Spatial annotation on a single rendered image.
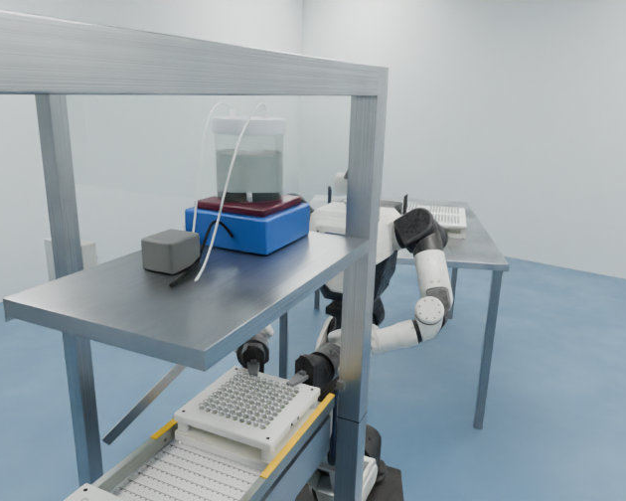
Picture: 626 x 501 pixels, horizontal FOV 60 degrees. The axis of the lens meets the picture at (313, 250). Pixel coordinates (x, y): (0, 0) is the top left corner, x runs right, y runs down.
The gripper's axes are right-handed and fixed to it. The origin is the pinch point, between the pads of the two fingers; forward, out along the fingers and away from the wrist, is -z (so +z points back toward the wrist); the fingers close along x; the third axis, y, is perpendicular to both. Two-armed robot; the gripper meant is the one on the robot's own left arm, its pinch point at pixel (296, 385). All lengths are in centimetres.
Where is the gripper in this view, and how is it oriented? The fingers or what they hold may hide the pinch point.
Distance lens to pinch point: 138.3
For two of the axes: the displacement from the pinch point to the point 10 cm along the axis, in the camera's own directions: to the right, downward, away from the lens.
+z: 5.5, -2.1, 8.1
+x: -0.3, 9.6, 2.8
